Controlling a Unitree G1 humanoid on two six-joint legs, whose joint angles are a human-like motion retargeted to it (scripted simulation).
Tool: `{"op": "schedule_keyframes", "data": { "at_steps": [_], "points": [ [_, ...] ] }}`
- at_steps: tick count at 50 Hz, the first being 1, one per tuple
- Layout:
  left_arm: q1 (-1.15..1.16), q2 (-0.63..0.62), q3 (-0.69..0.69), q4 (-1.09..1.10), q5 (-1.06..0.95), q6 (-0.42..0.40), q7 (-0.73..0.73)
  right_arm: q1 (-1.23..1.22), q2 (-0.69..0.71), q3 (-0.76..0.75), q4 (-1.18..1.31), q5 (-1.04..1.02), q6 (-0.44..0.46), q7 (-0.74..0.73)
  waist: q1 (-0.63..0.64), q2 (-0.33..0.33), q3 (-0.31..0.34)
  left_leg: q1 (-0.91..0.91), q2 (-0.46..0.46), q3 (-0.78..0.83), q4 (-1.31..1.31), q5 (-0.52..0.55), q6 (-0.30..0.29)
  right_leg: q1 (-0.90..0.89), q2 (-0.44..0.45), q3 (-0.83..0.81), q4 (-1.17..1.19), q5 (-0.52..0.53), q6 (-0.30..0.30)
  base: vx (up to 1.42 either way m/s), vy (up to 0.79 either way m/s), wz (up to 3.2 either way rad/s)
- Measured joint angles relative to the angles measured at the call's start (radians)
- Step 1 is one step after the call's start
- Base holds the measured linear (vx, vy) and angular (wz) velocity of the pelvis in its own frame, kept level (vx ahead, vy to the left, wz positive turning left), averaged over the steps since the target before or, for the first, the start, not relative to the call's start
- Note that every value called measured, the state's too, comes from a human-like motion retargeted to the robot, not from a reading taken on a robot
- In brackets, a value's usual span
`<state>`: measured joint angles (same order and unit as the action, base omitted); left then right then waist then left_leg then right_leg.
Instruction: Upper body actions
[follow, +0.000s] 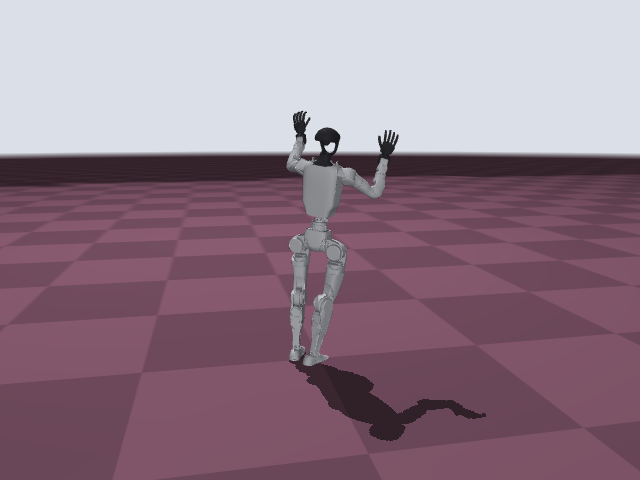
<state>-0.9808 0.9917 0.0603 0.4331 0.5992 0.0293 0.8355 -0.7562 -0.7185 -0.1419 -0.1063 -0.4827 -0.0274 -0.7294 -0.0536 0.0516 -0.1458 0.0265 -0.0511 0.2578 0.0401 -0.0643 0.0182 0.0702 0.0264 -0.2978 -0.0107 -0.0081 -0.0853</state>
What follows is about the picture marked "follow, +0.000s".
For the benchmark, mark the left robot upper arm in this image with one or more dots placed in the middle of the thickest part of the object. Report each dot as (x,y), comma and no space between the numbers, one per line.
(297,166)

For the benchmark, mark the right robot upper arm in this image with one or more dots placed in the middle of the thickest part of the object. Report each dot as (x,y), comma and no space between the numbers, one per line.
(349,177)

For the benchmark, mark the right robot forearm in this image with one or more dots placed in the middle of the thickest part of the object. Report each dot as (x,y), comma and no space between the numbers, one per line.
(379,179)

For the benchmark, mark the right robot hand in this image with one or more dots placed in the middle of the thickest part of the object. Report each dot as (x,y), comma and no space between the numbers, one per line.
(387,147)

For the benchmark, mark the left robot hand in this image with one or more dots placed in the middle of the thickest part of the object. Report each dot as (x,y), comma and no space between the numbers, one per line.
(300,126)

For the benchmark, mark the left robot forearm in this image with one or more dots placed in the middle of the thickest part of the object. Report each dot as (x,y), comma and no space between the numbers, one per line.
(299,146)

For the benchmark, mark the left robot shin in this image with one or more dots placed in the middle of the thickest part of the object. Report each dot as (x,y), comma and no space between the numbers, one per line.
(297,320)

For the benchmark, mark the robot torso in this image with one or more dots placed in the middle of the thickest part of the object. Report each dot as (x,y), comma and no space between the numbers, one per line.
(321,197)

